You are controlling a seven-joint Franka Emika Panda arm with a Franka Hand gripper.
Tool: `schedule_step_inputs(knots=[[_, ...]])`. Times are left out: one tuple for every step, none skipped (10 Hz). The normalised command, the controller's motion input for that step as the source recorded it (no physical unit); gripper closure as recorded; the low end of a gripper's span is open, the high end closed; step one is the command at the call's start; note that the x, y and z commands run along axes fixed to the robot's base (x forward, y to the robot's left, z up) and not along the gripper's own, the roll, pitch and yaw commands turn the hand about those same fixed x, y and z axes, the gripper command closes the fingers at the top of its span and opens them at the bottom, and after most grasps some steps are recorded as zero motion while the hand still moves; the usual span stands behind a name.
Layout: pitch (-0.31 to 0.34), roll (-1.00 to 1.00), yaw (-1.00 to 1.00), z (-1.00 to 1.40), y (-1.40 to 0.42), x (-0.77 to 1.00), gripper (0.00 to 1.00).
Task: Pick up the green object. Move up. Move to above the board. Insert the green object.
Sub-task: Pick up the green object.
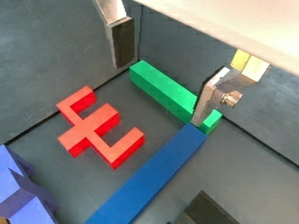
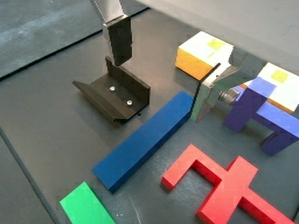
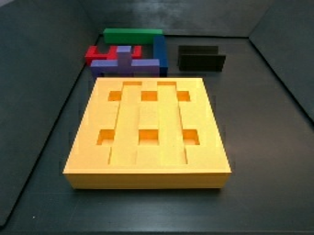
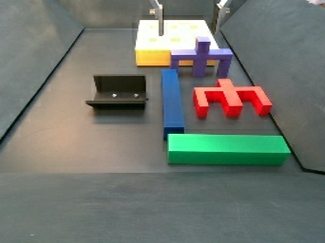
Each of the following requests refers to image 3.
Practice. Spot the red branched block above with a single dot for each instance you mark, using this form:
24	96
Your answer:
94	54

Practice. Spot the green rectangular block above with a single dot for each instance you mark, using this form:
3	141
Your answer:
131	36

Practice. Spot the yellow slotted board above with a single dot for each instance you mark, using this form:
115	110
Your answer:
147	137

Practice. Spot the blue rectangular bar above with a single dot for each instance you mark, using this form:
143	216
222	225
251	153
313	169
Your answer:
161	55

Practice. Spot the black angled bracket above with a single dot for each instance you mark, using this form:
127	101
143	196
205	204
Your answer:
199	58

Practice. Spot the purple branched block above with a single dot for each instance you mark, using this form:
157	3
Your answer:
124	65

